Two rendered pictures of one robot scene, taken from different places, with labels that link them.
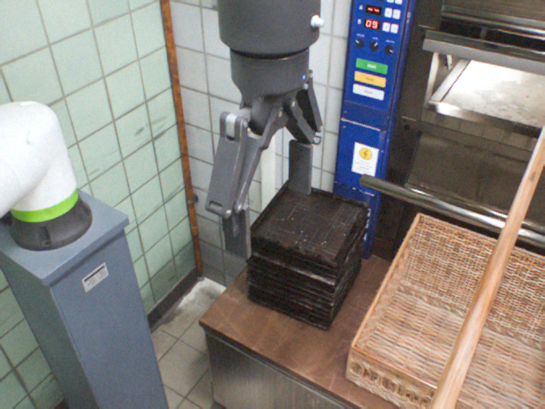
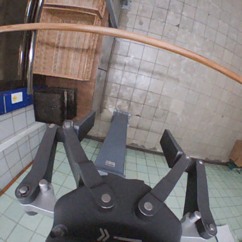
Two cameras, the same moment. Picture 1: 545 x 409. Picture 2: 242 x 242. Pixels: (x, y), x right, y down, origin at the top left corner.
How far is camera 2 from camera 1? 48 cm
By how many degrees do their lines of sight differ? 43
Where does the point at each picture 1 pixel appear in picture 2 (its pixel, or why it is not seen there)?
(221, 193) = (202, 176)
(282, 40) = not seen: outside the picture
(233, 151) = (205, 203)
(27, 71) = not seen: hidden behind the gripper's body
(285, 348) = (87, 99)
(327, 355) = (84, 87)
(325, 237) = (51, 100)
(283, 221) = (51, 115)
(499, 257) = (54, 25)
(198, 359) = not seen: hidden behind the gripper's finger
